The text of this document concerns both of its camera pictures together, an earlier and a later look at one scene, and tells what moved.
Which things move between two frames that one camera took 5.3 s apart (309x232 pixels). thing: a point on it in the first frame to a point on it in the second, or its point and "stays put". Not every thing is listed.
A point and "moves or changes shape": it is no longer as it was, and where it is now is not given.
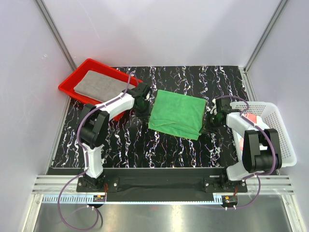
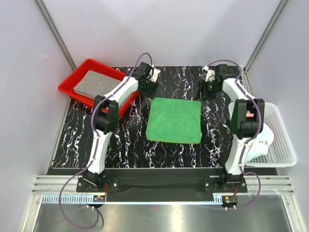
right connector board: x=230 y=200 stays put
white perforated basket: x=265 y=115 stays put
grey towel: x=100 y=87 stays put
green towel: x=177 y=114 moves or changes shape
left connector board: x=99 y=198 stays put
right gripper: x=206 y=126 to x=207 y=95
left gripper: x=146 y=115 to x=151 y=93
